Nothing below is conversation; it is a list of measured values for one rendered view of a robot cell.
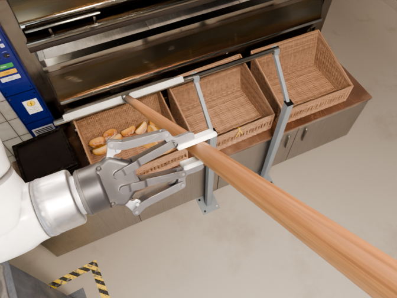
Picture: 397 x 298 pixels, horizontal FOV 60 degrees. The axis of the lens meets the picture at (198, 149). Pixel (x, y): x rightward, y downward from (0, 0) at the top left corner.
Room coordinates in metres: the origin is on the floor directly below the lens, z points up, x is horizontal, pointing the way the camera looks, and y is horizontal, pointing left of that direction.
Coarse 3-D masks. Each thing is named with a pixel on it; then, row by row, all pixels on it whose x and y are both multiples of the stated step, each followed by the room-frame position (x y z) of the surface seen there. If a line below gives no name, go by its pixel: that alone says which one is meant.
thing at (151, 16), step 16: (144, 0) 1.56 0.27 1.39; (160, 0) 1.54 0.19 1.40; (176, 0) 1.53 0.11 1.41; (208, 0) 1.53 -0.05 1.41; (96, 16) 1.42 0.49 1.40; (112, 16) 1.41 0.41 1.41; (144, 16) 1.39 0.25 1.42; (160, 16) 1.42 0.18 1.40; (48, 32) 1.30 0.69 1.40; (96, 32) 1.29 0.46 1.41; (32, 48) 1.17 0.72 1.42
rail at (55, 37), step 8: (184, 0) 1.48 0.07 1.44; (192, 0) 1.49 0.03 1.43; (152, 8) 1.42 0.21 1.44; (160, 8) 1.43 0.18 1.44; (168, 8) 1.44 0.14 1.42; (128, 16) 1.36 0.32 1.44; (136, 16) 1.38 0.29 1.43; (96, 24) 1.30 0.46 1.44; (104, 24) 1.31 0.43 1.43; (64, 32) 1.25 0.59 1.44; (72, 32) 1.25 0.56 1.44; (80, 32) 1.26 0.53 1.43; (40, 40) 1.20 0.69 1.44; (48, 40) 1.21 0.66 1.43
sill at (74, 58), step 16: (256, 0) 1.87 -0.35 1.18; (272, 0) 1.87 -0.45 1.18; (288, 0) 1.92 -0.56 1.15; (208, 16) 1.72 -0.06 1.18; (224, 16) 1.73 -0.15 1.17; (144, 32) 1.58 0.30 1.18; (160, 32) 1.58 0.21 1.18; (176, 32) 1.61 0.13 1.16; (96, 48) 1.44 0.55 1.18; (112, 48) 1.45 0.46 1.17; (128, 48) 1.49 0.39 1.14; (48, 64) 1.32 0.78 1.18; (64, 64) 1.34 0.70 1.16
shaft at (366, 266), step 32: (128, 96) 0.91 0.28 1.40; (160, 128) 0.47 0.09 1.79; (224, 160) 0.23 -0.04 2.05; (256, 192) 0.16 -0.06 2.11; (288, 224) 0.11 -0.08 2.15; (320, 224) 0.10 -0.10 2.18; (320, 256) 0.07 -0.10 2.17; (352, 256) 0.07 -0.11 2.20; (384, 256) 0.06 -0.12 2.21; (384, 288) 0.04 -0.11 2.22
